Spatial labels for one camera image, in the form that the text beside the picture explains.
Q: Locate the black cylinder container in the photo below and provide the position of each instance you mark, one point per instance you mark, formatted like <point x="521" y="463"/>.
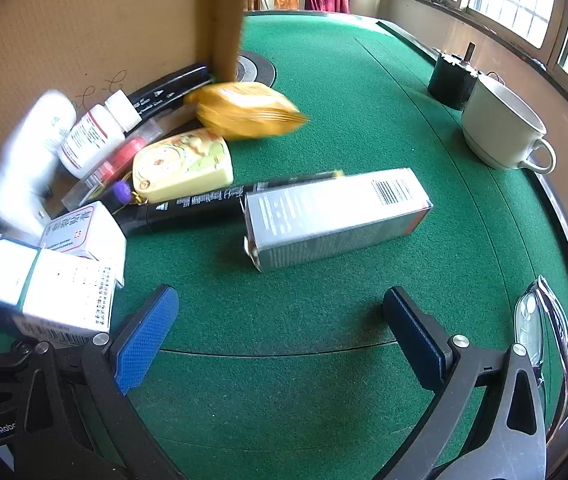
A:
<point x="451" y="82"/>

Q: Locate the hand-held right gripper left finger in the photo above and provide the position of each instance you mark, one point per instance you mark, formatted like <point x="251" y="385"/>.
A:
<point x="146" y="340"/>

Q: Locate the eyeglasses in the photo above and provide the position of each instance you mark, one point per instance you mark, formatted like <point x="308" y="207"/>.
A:
<point x="528" y="320"/>

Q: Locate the black pen with gold cap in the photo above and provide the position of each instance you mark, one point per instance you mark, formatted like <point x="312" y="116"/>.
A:
<point x="184" y="210"/>

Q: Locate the white medicine box pink border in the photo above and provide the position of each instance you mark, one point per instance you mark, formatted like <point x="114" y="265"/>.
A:
<point x="84" y="232"/>

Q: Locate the brown cardboard box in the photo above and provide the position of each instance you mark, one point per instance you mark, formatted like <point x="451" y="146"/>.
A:
<point x="114" y="20"/>

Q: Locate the round table centre disc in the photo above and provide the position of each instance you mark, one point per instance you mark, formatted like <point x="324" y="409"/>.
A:
<point x="259" y="67"/>

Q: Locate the white box with dark stripe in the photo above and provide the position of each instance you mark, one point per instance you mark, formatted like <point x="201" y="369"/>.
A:
<point x="64" y="290"/>

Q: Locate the white bottle with red label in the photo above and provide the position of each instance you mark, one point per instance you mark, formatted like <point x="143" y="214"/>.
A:
<point x="91" y="135"/>

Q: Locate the silver carton box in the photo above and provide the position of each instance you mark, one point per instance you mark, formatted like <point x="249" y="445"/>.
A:
<point x="334" y="215"/>

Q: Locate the gold snack packet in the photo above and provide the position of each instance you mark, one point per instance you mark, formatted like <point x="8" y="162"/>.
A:
<point x="244" y="110"/>

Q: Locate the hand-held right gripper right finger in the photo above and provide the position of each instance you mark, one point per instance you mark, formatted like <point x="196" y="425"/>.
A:
<point x="413" y="340"/>

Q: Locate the large white plastic bottle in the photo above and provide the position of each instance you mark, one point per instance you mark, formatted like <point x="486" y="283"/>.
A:
<point x="39" y="135"/>

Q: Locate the white cup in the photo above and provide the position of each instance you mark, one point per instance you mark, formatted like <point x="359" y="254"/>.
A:
<point x="493" y="130"/>

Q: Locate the black pen with blue tip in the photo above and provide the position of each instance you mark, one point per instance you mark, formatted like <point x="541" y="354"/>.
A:
<point x="169" y="87"/>

